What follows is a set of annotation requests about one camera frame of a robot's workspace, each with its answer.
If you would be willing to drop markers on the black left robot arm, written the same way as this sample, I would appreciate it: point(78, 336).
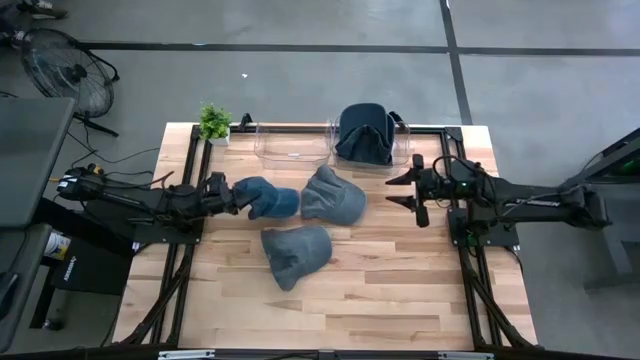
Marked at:
point(185, 202)

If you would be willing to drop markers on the clear plastic bin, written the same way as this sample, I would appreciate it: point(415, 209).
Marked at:
point(292, 147)
point(404, 150)

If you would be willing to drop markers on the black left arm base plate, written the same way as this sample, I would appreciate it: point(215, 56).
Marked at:
point(165, 238)

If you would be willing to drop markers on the grey desk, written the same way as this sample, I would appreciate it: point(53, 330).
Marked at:
point(30, 150)

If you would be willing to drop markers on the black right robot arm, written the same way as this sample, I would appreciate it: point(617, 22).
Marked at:
point(530, 200)

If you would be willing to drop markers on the black metal stand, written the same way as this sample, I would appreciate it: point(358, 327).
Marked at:
point(612, 255)

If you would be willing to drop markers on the small green potted plant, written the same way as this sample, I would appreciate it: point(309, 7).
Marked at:
point(215, 122)

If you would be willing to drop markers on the grey side table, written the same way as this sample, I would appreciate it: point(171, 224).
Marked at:
point(20, 260)

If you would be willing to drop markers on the black floor fan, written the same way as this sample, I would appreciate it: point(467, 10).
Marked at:
point(77, 74)

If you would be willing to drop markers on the black box with white print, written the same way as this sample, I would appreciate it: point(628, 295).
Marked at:
point(100, 270)

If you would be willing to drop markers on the blue hat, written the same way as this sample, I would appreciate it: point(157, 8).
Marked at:
point(270, 200)

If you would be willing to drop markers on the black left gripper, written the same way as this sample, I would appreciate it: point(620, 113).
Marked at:
point(220, 195)

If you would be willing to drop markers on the dark navy hat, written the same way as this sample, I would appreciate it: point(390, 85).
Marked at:
point(367, 114)

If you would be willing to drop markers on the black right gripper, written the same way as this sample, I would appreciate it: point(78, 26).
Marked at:
point(435, 186)

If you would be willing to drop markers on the silver aluminium bracket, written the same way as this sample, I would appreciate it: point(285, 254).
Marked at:
point(185, 354)
point(465, 355)

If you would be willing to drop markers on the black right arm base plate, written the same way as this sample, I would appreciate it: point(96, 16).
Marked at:
point(495, 239)

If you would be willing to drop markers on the person's foot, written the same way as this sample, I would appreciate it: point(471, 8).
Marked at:
point(12, 35)
point(42, 9)

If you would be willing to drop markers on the white labelled can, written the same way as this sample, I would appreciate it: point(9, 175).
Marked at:
point(56, 245)

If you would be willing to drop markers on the grey hat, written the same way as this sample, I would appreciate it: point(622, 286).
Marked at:
point(295, 255)
point(332, 200)

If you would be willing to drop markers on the black aluminium table frame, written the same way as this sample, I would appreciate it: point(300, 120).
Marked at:
point(452, 134)

